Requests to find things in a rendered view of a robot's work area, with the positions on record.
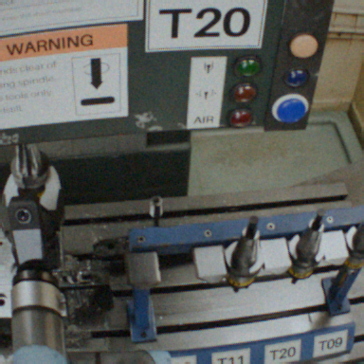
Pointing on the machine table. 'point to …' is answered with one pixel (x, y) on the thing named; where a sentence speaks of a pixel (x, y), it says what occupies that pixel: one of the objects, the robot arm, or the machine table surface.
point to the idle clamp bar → (117, 251)
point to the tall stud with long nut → (155, 209)
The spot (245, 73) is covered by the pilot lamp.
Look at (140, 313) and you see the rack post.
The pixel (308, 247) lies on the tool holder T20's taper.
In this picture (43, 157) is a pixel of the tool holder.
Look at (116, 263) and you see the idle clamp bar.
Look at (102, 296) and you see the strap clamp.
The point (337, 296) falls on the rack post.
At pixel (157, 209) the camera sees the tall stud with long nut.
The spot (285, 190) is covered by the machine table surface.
